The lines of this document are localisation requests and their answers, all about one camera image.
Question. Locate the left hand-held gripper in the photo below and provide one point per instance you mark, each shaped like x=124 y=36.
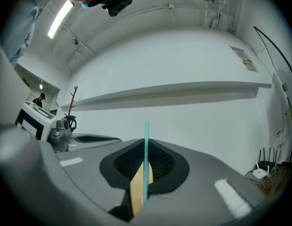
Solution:
x=35 y=116

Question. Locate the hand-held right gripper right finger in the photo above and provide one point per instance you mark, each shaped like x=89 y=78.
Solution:
x=202 y=173

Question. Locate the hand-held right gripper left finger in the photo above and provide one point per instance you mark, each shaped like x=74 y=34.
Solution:
x=84 y=178

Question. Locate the light blue stick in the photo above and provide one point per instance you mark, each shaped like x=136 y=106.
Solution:
x=146 y=149

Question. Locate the wooden coat rack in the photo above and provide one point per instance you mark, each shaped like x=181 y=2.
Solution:
x=71 y=102

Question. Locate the white router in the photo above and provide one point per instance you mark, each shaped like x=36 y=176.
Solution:
x=259 y=173

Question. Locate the black router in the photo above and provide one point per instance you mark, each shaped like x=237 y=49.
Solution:
x=266 y=163

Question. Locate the ceiling tube light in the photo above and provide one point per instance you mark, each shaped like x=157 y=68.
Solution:
x=60 y=20

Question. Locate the white ceiling conduit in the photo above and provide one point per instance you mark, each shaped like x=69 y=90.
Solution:
x=136 y=13

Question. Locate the person's light blue shirt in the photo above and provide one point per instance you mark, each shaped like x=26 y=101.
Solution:
x=21 y=27

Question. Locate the long wall shelf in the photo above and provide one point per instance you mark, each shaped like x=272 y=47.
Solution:
x=160 y=93

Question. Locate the wall poster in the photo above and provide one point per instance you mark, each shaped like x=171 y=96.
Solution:
x=246 y=60

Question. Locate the black head-worn camera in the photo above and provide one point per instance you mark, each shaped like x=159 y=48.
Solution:
x=117 y=2

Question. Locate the white wall pipes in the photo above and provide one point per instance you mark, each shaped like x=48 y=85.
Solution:
x=221 y=8

